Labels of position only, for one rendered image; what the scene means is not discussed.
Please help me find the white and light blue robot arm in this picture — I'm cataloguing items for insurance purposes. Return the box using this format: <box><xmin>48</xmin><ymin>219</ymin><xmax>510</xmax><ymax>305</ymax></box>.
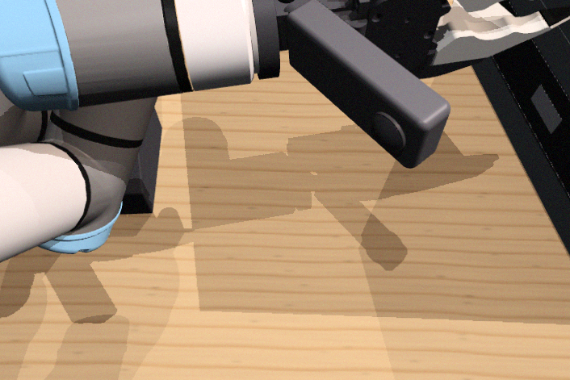
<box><xmin>0</xmin><ymin>0</ymin><xmax>451</xmax><ymax>262</ymax></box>

